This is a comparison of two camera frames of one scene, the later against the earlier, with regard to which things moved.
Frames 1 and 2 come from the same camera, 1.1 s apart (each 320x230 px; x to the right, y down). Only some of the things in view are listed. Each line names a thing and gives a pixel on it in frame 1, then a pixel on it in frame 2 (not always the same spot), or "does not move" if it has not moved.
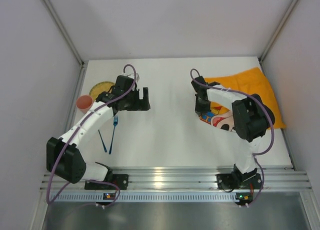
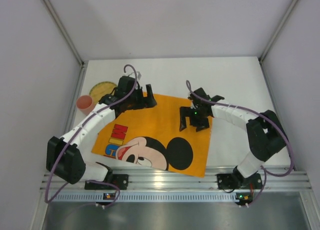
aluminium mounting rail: [190, 178] does not move
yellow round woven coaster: [99, 88] does not move
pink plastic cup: [84, 103] does not move
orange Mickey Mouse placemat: [251, 82] to [151, 136]
